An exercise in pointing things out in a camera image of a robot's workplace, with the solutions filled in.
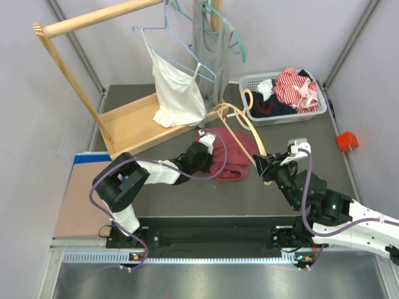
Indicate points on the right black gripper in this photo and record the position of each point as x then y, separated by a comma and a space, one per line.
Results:
273, 162

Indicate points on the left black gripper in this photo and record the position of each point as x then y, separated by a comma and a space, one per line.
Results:
206, 169

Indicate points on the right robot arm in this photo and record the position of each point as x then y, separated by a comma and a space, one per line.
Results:
327, 217

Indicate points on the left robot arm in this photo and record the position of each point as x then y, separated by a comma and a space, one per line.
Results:
121, 181

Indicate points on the white garment on hanger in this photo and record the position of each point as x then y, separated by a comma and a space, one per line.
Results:
179, 98

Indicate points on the grey tank top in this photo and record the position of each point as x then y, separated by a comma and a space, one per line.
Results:
213, 49

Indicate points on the red capped white marker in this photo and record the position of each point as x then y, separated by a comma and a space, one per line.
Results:
229, 115

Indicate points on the dark navy garment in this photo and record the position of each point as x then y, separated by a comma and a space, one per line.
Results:
271, 107

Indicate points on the wooden clothes rack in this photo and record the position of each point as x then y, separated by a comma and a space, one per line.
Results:
128, 128

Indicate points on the white garment in basket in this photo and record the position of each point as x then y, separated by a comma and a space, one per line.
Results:
266, 88

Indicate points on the red white striped garment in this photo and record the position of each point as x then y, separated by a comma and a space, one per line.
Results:
297, 91

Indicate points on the orange red block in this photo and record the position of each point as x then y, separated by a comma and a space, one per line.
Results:
347, 141

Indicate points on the white laundry basket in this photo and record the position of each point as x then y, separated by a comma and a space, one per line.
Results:
250, 82

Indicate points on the brown board blue edge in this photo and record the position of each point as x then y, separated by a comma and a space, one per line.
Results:
78, 217

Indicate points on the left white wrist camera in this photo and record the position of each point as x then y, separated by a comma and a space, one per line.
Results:
207, 139

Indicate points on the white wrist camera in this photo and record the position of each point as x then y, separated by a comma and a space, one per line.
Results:
207, 139
297, 149

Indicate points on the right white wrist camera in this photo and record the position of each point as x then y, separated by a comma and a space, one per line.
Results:
297, 149

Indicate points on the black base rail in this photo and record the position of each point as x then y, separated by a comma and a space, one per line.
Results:
216, 237

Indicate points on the blue wire hanger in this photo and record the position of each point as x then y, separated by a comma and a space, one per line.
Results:
167, 44

